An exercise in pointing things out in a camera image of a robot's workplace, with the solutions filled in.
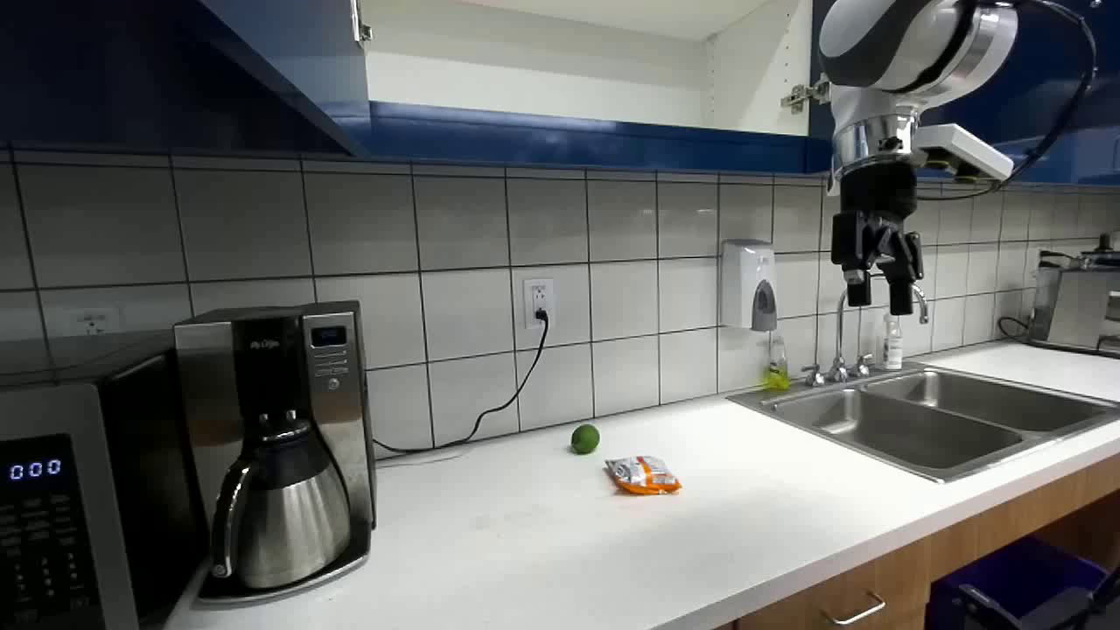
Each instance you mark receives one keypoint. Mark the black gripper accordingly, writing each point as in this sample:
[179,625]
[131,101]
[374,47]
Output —
[878,212]

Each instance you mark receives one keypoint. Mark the orange carrot toy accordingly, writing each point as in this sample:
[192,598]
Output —
[643,472]

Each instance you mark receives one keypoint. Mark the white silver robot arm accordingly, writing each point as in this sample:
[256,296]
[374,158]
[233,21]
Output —
[904,47]

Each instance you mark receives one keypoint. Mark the metal cabinet hinge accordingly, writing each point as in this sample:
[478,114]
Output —
[808,95]

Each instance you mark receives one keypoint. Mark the blue open cabinet door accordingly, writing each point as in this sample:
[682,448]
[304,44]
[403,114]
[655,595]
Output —
[291,57]

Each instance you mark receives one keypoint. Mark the small white bottle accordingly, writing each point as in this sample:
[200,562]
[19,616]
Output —
[894,345]

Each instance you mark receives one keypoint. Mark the chrome sink faucet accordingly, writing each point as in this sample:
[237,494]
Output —
[841,345]

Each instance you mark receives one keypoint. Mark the green dish soap bottle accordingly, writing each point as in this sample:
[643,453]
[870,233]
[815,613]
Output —
[775,372]

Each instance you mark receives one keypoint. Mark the stainless steel double sink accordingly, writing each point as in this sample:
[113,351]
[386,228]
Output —
[923,425]

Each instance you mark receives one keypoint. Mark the silver countertop appliance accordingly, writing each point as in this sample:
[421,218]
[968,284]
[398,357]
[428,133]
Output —
[1086,301]

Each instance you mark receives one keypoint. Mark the wooden drawer front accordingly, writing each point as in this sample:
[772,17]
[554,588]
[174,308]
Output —
[851,588]

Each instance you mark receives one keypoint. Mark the blue bin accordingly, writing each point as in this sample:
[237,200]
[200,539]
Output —
[1017,583]

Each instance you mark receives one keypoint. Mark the green lime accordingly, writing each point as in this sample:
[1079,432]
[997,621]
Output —
[585,437]

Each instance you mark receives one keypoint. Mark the steel black coffee maker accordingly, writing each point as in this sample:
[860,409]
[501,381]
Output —
[334,386]

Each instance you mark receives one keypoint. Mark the stainless steel carafe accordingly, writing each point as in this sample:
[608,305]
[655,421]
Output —
[284,512]

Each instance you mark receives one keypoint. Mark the black steel microwave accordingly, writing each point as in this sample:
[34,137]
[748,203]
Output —
[58,500]

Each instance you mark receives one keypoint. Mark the white wall soap dispenser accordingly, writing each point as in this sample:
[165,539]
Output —
[748,284]

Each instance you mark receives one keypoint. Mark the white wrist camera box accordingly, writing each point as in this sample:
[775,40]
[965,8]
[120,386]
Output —
[965,147]

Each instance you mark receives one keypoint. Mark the white wall outlet with plug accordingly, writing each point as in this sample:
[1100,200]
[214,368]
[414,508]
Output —
[540,305]

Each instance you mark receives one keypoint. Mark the white blue wall cabinet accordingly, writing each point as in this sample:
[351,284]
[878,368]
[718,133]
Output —
[561,81]

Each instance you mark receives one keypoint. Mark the white empty wall outlet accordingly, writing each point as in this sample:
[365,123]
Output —
[97,323]

